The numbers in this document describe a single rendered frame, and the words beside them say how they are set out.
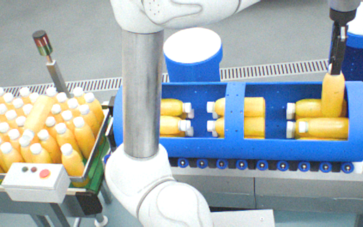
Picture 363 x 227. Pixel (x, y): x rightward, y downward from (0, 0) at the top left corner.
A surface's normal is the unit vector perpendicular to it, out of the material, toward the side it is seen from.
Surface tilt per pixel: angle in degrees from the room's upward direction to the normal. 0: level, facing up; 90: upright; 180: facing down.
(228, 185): 71
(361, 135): 63
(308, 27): 0
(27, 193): 90
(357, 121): 42
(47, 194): 90
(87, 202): 90
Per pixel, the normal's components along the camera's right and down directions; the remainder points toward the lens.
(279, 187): -0.18, 0.42
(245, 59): -0.14, -0.72
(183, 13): 0.34, 0.58
